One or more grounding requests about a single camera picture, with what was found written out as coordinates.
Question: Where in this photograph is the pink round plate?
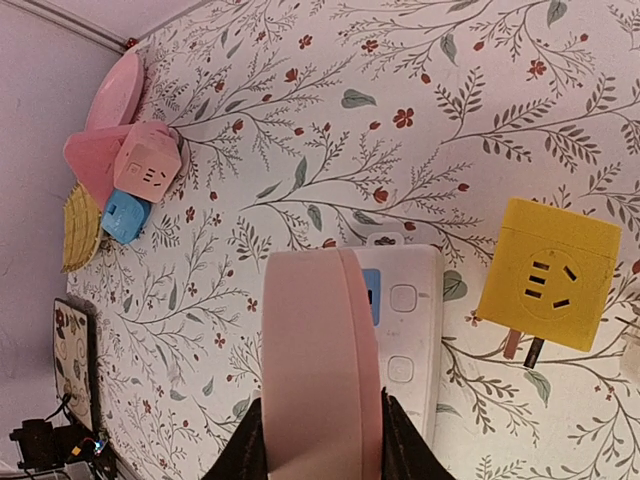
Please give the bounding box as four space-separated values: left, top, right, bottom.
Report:
85 52 144 131

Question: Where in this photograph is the blue square adapter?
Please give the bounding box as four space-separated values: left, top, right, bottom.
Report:
101 189 151 245

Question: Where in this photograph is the white cartoon cube socket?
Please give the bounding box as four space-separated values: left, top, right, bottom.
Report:
620 322 640 383

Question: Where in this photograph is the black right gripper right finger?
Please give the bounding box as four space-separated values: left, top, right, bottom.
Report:
381 389 453 480

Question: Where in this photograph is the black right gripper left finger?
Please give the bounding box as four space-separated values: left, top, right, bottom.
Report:
202 398 268 480

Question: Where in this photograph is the yellow cube socket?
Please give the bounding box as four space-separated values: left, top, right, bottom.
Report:
476 198 621 368

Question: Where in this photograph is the pink cube socket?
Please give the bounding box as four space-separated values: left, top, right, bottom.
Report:
114 121 182 203

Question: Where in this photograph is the white power strip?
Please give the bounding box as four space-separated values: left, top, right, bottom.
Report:
354 232 444 444

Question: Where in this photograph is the pink round power strip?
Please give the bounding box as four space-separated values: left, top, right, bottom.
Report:
262 249 383 479

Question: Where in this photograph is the woven bamboo tray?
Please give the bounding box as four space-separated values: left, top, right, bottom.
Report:
62 183 102 273

